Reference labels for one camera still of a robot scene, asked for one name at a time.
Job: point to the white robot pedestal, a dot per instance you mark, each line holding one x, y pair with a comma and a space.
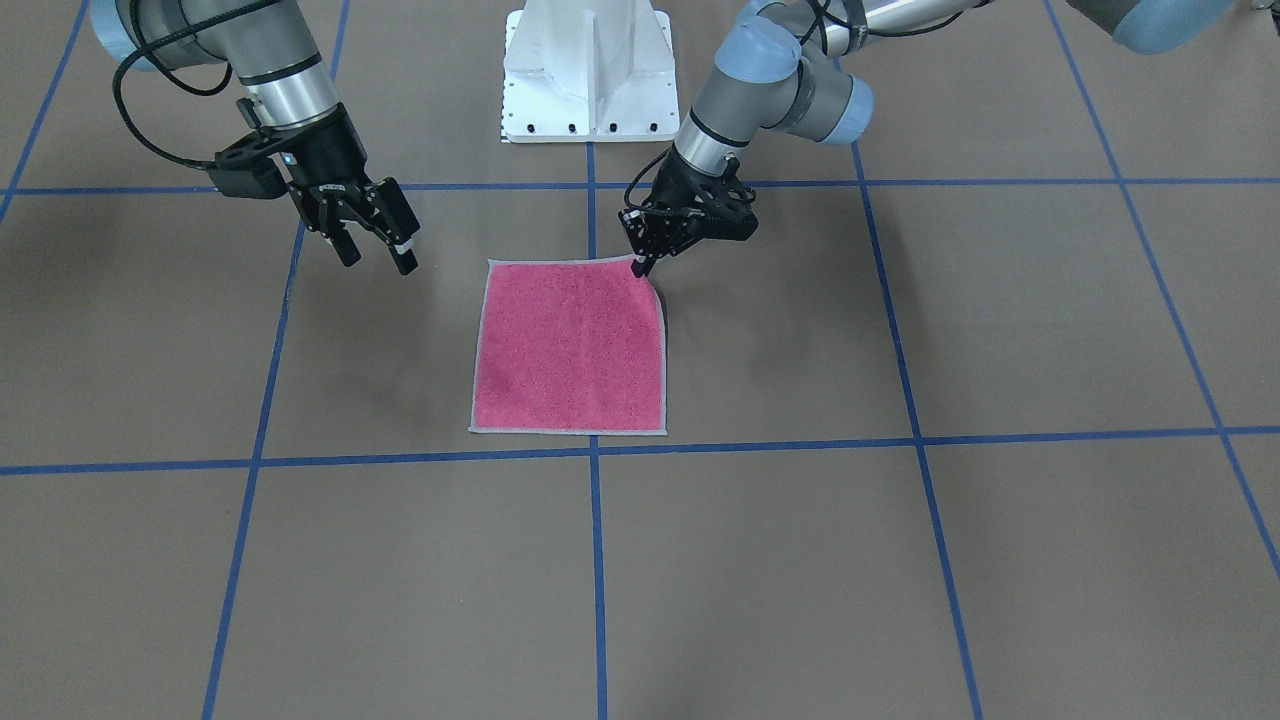
589, 71

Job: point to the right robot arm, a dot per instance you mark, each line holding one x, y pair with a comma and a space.
264, 46

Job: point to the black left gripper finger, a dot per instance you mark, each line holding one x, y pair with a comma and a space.
666, 242
636, 225

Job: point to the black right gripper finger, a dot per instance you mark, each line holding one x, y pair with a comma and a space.
395, 222
323, 217

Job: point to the pink towel with grey back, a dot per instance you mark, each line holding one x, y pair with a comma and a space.
570, 348

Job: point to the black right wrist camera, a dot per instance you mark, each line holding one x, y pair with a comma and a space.
245, 170

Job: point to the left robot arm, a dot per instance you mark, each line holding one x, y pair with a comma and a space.
774, 71

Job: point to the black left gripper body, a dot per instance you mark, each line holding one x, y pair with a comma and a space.
684, 189

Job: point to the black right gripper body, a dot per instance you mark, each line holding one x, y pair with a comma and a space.
328, 153

